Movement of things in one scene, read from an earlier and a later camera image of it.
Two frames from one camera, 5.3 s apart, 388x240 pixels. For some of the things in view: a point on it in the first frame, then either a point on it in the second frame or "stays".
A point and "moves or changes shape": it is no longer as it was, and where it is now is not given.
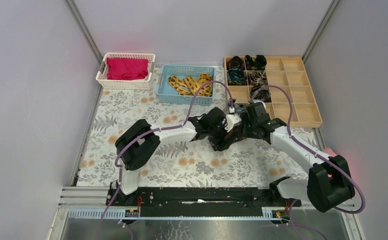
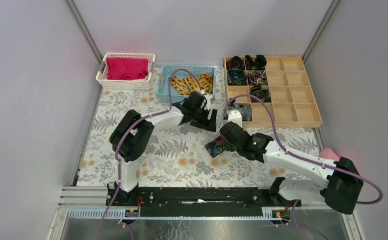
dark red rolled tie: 235,62 stays
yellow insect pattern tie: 190,85 stays
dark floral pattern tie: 234,136 moves or changes shape
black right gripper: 245,119 -> 229,148
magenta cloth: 126,69 stays
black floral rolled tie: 258,64 stays
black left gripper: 218,139 -> 208,119
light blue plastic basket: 179,84 stays
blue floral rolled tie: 237,77 stays
